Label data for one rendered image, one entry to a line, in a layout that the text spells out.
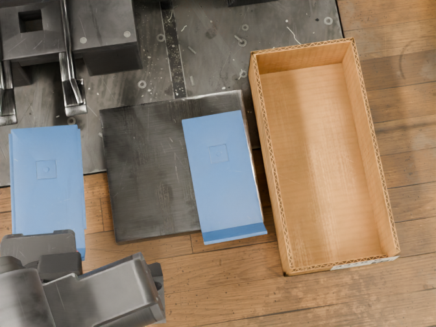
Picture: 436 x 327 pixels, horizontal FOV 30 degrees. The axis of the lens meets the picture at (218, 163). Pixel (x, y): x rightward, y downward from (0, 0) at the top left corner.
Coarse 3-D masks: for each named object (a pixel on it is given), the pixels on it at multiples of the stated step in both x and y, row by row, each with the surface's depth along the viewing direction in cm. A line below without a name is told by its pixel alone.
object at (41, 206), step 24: (24, 144) 86; (48, 144) 86; (72, 144) 87; (24, 168) 85; (72, 168) 86; (24, 192) 85; (48, 192) 85; (72, 192) 85; (24, 216) 84; (48, 216) 84; (72, 216) 84
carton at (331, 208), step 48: (288, 48) 92; (336, 48) 94; (288, 96) 98; (336, 96) 98; (288, 144) 96; (336, 144) 96; (288, 192) 95; (336, 192) 95; (384, 192) 88; (288, 240) 87; (336, 240) 93; (384, 240) 91
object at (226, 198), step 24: (192, 120) 95; (216, 120) 95; (240, 120) 95; (192, 144) 94; (216, 144) 94; (240, 144) 94; (192, 168) 93; (216, 168) 93; (240, 168) 93; (216, 192) 93; (240, 192) 93; (216, 216) 92; (240, 216) 92; (216, 240) 89
